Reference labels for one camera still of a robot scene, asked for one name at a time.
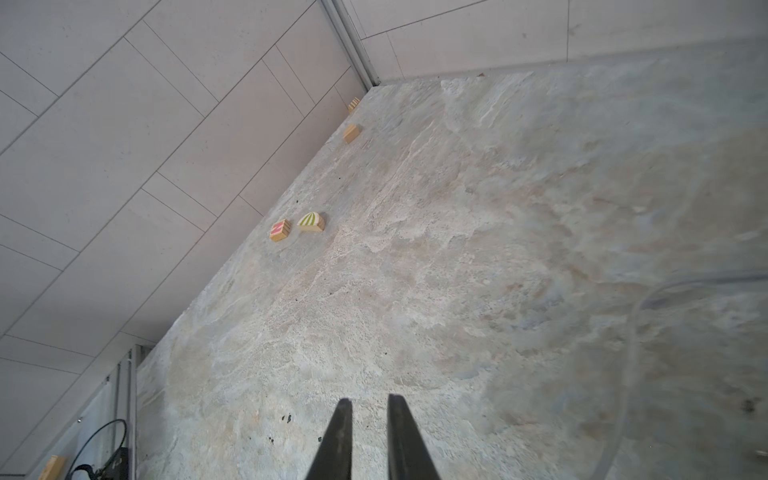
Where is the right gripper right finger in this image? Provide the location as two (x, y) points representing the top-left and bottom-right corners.
(387, 394), (440, 480)

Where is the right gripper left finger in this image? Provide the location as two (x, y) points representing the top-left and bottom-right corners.
(306, 398), (353, 480)

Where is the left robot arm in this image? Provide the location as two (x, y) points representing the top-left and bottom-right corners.
(64, 418), (133, 480)

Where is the green striped half-round block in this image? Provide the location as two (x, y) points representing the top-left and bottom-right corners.
(298, 212), (325, 232)

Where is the wooden piece bottom left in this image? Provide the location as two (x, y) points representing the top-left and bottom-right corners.
(38, 455), (67, 480)

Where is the wooden block back left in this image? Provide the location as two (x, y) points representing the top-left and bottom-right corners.
(343, 123), (362, 144)

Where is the aluminium mounting rail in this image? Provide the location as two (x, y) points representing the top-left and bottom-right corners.
(108, 344), (152, 479)

